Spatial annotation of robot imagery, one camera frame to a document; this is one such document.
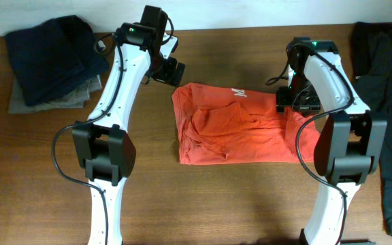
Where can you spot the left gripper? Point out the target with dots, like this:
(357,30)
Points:
(167,72)

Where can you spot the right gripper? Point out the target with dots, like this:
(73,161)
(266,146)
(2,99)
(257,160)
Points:
(312,105)

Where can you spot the red printed t-shirt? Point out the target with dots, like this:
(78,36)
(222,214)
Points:
(218,125)

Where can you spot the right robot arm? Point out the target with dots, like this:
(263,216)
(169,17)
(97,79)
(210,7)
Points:
(348,148)

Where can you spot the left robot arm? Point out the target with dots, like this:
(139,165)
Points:
(103,147)

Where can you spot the black garment pile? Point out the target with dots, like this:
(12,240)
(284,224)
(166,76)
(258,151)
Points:
(371,46)

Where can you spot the folded grey garment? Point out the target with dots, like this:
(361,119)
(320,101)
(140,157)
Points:
(74,99)

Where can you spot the folded navy garment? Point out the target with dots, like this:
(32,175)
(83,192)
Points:
(53,58)

